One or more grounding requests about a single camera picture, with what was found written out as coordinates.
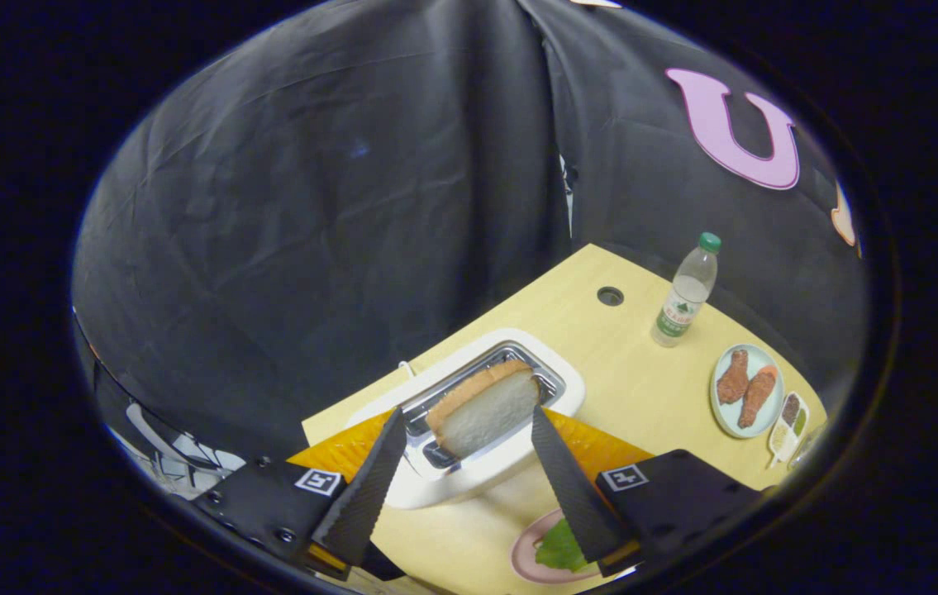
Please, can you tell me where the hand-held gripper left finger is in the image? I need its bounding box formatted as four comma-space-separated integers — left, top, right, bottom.
192, 407, 408, 582

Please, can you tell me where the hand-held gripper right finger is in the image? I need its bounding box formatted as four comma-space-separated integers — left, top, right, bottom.
531, 404, 763, 578

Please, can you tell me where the green lettuce leaf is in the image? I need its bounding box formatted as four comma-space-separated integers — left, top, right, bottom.
535, 517, 593, 574

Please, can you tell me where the plain bread slice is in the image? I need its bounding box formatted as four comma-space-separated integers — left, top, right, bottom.
426, 359, 541, 460

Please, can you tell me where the pink round plate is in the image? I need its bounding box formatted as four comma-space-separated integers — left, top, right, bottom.
510, 508, 643, 586

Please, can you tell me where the white toaster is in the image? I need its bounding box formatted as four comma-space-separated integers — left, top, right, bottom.
347, 328, 586, 510

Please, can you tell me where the pale green oval plate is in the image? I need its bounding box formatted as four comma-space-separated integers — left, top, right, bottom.
710, 344, 785, 439

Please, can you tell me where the brown meat piece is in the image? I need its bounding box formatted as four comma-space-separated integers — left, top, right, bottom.
738, 365, 778, 429
717, 350, 750, 404

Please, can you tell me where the white divided grain dish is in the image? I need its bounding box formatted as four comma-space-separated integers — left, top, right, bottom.
768, 392, 810, 464

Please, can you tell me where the clear plastic water bottle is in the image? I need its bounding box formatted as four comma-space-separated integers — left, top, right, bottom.
650, 232, 722, 349

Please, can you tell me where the clear stick holder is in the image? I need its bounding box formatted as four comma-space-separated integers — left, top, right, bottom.
789, 421, 829, 472

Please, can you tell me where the black backdrop cloth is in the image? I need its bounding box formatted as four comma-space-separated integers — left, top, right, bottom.
72, 0, 870, 464

